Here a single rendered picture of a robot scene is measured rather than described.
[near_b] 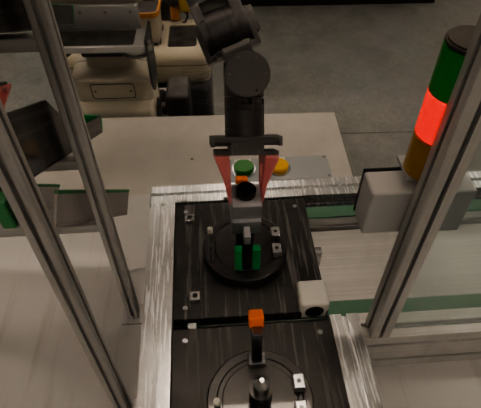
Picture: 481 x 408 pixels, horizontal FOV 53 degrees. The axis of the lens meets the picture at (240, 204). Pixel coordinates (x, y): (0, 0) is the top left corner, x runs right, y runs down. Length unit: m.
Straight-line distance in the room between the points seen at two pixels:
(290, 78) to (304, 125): 1.78
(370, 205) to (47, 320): 0.61
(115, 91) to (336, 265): 0.84
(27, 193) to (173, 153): 0.79
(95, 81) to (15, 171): 1.05
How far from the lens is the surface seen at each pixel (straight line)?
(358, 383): 0.75
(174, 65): 1.68
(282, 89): 2.94
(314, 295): 0.76
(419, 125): 0.53
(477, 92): 0.47
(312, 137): 1.23
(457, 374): 0.91
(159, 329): 0.78
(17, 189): 0.42
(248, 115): 0.69
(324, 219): 0.93
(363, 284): 0.88
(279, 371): 0.70
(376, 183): 0.57
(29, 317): 0.96
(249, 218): 0.72
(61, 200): 0.63
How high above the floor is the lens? 1.63
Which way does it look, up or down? 47 degrees down
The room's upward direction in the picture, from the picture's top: straight up
